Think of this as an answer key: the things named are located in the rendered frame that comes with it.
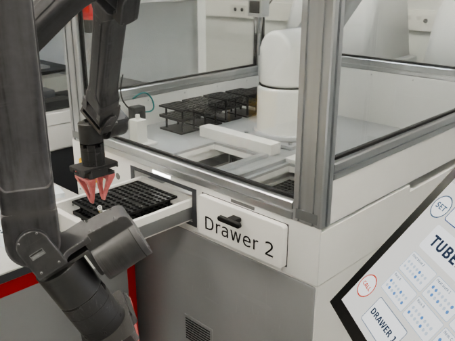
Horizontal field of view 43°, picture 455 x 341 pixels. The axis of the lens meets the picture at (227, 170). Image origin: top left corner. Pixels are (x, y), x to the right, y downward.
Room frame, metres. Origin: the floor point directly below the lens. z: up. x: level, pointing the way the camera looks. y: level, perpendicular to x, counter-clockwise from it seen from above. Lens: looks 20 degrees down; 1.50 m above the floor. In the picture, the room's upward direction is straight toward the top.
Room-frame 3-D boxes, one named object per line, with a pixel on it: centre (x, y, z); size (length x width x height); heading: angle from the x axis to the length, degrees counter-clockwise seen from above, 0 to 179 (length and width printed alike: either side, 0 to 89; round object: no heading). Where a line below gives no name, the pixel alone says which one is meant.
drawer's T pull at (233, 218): (1.29, -0.01, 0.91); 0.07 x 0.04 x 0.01; 46
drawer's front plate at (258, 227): (1.31, -0.03, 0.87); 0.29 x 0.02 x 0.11; 46
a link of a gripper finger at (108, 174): (1.33, 0.32, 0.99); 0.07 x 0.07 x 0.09; 44
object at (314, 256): (1.85, -0.17, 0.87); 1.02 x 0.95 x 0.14; 46
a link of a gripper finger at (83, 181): (1.32, 0.33, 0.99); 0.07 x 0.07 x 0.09; 44
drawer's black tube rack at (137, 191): (1.44, 0.28, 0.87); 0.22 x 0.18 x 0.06; 136
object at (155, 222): (1.45, 0.27, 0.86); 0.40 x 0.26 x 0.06; 136
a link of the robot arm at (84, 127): (1.33, 0.33, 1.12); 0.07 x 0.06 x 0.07; 143
